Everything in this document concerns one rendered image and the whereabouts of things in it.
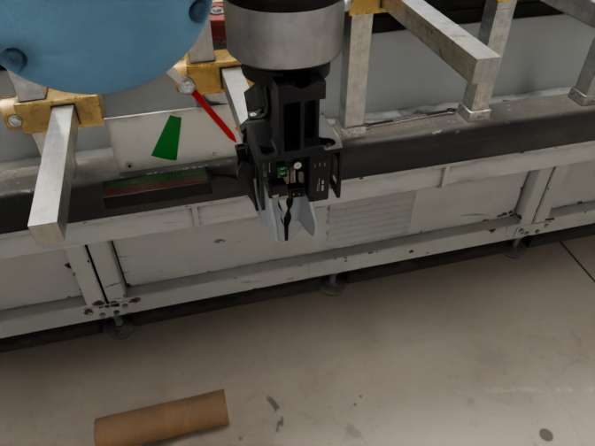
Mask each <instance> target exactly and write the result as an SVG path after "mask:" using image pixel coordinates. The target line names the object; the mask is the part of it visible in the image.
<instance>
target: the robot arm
mask: <svg viewBox="0 0 595 446"><path fill-rule="evenodd" d="M212 5H213V0H0V65H1V66H3V67H4V68H6V69H8V70H9V71H11V72H13V73H15V74H17V75H18V76H20V77H22V78H24V79H26V80H28V81H32V82H33V83H36V84H38V85H41V86H44V87H46V88H52V89H55V90H59V91H64V92H69V93H75V94H87V95H98V94H109V93H116V92H121V91H125V90H128V89H132V88H136V87H139V86H141V85H143V84H145V83H147V82H149V81H152V80H155V79H156V78H158V77H159V76H160V75H162V74H163V73H165V72H167V71H168V70H169V69H171V68H172V67H173V66H175V65H176V64H177V63H178V62H179V61H180V60H181V59H182V58H183V57H184V56H185V55H186V54H187V52H188V51H189V50H190V49H191V47H192V46H193V45H194V43H195V42H196V40H197V38H198V37H199V36H200V34H201V32H202V30H203V28H204V26H205V23H206V21H207V19H208V16H209V13H210V11H211V9H212ZM223 9H224V19H225V28H226V37H227V47H228V52H229V54H230V55H231V56H232V57H233V58H235V59H236V60H237V61H238V62H240V63H242V72H243V75H244V77H245V78H246V79H248V80H249V81H251V82H254V84H253V85H252V86H251V87H249V88H248V89H247V90H245V91H244V99H245V103H246V109H247V114H248V119H246V120H245V121H244V122H243V123H242V124H241V125H240V126H239V127H240V130H241V132H242V134H243V143H240V144H236V145H235V148H236V174H237V177H238V180H239V183H240V186H241V188H242V189H243V191H244V192H245V193H246V195H247V196H248V197H249V198H250V199H251V201H252V202H253V204H254V207H255V210H256V212H257V214H258V215H259V216H260V218H261V219H262V221H263V223H264V224H265V226H266V227H267V229H268V230H269V231H270V233H271V234H272V235H273V237H274V239H275V240H276V241H277V242H279V240H280V241H282V242H285V241H290V240H291V239H292V238H293V237H294V236H295V235H296V234H297V233H298V231H299V230H300V229H301V227H302V226H304V228H305V229H306V230H307V232H308V233H309V234H310V235H311V236H313V235H315V234H316V230H317V223H316V218H315V215H314V211H313V204H314V202H315V201H320V200H326V199H328V191H329V190H330V189H331V188H332V189H333V191H334V193H335V195H336V198H339V197H340V195H341V181H342V169H343V155H344V147H343V145H342V144H341V143H340V141H339V139H338V138H337V136H336V134H335V132H334V131H333V129H332V127H331V126H330V124H329V123H328V121H327V120H326V118H325V116H324V115H323V112H322V111H320V99H326V81H325V80H324V79H325V78H326V77H327V76H328V74H329V72H330V61H331V60H333V59H334V58H336V57H337V56H338V55H339V54H340V52H341V51H342V48H343V35H344V13H345V12H347V11H349V10H350V9H351V1H350V0H223ZM335 156H336V158H337V160H338V162H337V177H335V175H334V171H335ZM281 196H288V198H287V200H286V204H287V207H288V210H287V212H286V215H285V217H284V223H283V220H282V208H281V206H280V203H279V201H278V198H279V197H281Z"/></svg>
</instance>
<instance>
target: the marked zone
mask: <svg viewBox="0 0 595 446"><path fill-rule="evenodd" d="M181 122H182V118H180V117H175V116H172V115H170V116H169V118H168V120H167V123H166V125H165V127H164V129H163V131H162V133H161V135H160V137H159V139H158V142H157V144H156V146H155V148H154V150H153V152H152V154H151V155H152V156H153V157H157V158H163V159H169V160H176V159H177V152H178V144H179V137H180V129H181Z"/></svg>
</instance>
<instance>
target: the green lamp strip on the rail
mask: <svg viewBox="0 0 595 446"><path fill-rule="evenodd" d="M203 174H206V170H205V168H198V169H192V170H186V171H179V172H173V173H162V174H156V175H150V176H143V177H137V178H131V179H125V180H118V181H109V182H108V181H107V182H106V183H105V189H108V188H118V187H125V186H131V185H137V184H143V183H149V182H155V181H166V180H172V179H179V178H185V177H190V176H197V175H203Z"/></svg>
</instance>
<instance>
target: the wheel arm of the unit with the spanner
mask: <svg viewBox="0 0 595 446"><path fill-rule="evenodd" d="M212 45H213V50H224V49H227V48H228V47H227V41H225V42H224V41H219V42H214V41H212ZM221 76H222V84H223V88H224V91H225V94H226V97H227V100H228V104H229V107H230V110H231V112H232V115H233V118H234V121H235V123H236V128H237V131H238V134H239V136H240V139H241V142H242V143H243V134H242V132H241V130H240V127H239V126H240V125H241V124H242V123H243V122H244V121H245V120H246V119H248V114H247V109H246V103H245V99H244V91H245V90H247V89H248V88H249V86H248V83H247V81H246V79H245V77H244V75H243V72H242V68H241V66H238V67H230V68H222V69H221ZM287 198H288V196H281V197H279V198H278V201H280V200H285V199H287Z"/></svg>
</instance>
